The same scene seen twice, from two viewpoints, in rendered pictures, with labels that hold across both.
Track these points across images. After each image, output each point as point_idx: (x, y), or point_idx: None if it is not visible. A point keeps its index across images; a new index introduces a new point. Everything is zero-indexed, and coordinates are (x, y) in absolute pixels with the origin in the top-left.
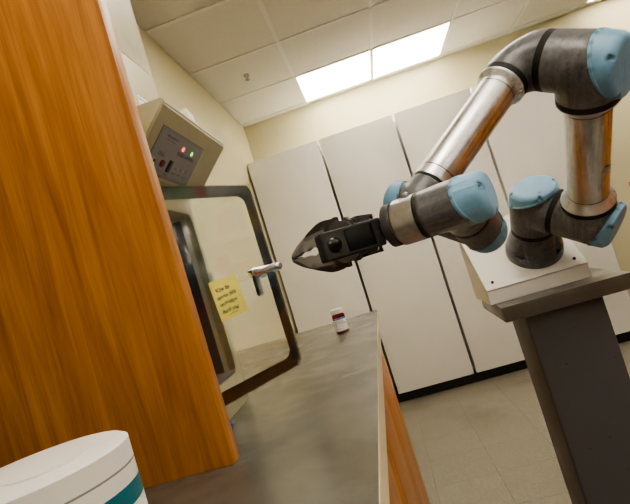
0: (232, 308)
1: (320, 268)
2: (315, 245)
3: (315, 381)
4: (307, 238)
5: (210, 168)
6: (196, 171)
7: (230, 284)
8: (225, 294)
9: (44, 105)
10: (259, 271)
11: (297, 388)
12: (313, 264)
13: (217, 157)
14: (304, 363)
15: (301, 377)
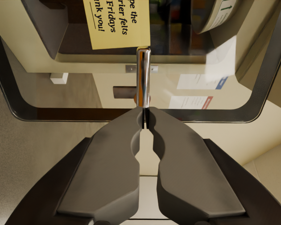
0: (99, 14)
1: (79, 152)
2: (170, 159)
3: None
4: (199, 142)
5: (270, 95)
6: None
7: (136, 27)
8: (122, 8)
9: None
10: (142, 65)
11: None
12: (106, 136)
13: None
14: (57, 150)
15: (26, 130)
